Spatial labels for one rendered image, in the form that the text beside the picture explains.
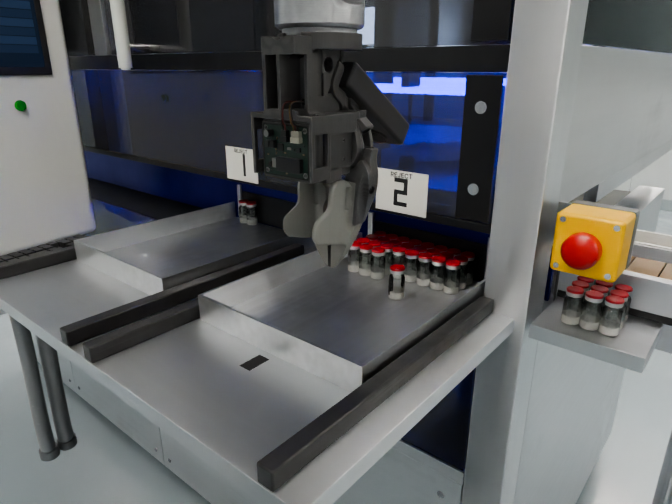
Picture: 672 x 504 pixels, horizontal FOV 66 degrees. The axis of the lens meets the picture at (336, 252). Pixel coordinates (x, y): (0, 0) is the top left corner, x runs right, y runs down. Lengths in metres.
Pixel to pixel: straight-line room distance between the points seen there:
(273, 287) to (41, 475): 1.33
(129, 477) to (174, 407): 1.31
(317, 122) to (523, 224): 0.33
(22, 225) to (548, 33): 1.09
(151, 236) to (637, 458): 1.64
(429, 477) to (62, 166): 1.01
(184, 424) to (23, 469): 1.51
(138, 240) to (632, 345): 0.80
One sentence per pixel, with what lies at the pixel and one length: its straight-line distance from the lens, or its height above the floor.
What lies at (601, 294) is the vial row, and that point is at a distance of 0.70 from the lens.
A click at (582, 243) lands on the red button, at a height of 1.01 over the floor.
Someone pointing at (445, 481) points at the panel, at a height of 0.57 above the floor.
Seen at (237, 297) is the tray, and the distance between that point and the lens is 0.71.
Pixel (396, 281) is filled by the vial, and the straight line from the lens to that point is 0.71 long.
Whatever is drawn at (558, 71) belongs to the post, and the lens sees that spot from 0.63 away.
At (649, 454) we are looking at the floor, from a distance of 2.07.
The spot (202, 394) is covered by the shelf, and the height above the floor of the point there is 0.88.
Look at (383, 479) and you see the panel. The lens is 0.99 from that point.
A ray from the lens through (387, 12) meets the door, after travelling 0.75.
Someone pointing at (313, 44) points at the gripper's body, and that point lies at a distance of 0.43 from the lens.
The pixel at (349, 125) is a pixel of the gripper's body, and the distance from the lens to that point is 0.45.
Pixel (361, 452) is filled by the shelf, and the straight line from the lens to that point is 0.47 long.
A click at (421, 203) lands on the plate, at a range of 0.72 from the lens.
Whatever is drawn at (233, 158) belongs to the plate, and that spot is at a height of 1.03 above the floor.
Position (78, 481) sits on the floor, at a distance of 1.88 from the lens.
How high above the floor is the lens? 1.19
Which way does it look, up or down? 20 degrees down
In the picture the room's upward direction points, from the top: straight up
